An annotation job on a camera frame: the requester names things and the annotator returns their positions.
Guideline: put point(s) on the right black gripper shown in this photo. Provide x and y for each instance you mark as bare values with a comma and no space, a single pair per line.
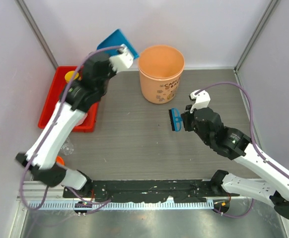
186,117

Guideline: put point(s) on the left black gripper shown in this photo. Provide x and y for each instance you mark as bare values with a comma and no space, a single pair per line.
113,72

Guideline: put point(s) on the blue hand brush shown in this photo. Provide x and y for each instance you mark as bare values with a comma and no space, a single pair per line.
175,119

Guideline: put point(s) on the blue plastic dustpan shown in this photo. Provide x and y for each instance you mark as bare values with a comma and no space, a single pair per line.
117,38

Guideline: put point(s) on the orange plastic waste bin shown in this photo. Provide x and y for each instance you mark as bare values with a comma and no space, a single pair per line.
160,68

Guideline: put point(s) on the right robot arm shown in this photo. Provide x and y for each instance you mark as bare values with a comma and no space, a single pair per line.
233,144

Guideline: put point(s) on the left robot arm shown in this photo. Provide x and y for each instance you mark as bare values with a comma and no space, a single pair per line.
75,101

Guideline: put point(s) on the yellow mug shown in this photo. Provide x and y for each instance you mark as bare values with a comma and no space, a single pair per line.
72,75

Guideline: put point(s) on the pink dotted plate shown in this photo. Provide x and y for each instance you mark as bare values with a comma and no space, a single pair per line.
81,121

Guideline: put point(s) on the clear plastic cup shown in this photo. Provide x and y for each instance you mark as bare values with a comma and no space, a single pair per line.
67,148

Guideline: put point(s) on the orange plastic bowl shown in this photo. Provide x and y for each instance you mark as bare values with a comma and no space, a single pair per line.
60,161

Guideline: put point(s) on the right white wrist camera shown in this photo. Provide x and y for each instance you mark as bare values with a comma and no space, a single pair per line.
201,99

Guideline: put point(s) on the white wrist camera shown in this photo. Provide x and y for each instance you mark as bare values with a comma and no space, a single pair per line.
201,99
123,60

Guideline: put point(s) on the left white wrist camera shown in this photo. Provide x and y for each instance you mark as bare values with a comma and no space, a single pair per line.
123,60

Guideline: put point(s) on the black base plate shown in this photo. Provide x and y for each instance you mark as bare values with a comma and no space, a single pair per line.
152,191

